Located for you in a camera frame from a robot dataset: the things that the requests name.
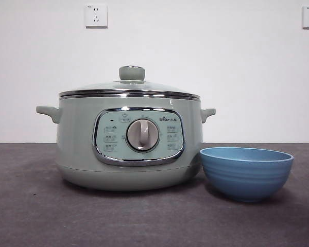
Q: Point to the glass lid with green knob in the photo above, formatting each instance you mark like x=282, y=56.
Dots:
x=131, y=86

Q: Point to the pale green electric steamer pot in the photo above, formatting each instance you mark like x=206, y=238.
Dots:
x=77, y=133

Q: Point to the blue ribbed bowl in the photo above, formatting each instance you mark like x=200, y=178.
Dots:
x=247, y=177

